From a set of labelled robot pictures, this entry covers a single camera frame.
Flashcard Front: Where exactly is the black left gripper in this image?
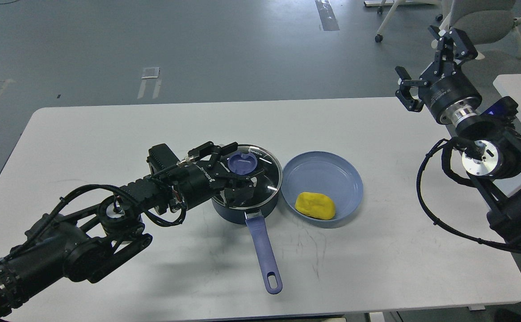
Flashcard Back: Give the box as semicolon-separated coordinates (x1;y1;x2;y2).
171;141;264;210

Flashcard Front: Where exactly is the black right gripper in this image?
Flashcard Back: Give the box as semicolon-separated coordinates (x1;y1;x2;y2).
395;25;483;125

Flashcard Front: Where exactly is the glass pot lid blue knob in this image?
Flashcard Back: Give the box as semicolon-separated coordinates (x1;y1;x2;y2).
212;144;282;210

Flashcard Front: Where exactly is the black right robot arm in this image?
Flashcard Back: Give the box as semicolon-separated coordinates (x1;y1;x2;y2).
395;26;521;254

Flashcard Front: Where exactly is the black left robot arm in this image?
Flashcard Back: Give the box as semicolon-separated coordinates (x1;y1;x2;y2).
0;141;265;321

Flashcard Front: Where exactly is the yellow potato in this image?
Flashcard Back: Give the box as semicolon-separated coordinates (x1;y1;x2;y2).
294;191;336;220

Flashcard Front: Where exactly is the dark blue saucepan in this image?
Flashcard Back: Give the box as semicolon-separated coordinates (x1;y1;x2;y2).
210;144;284;295

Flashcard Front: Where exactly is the white grey office chair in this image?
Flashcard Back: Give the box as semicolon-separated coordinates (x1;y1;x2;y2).
440;0;521;59

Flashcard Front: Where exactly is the white chair base with casters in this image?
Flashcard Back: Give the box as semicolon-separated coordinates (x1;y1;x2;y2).
363;0;445;43

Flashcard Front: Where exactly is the light blue bowl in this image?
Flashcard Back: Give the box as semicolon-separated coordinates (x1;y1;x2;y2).
281;151;363;229

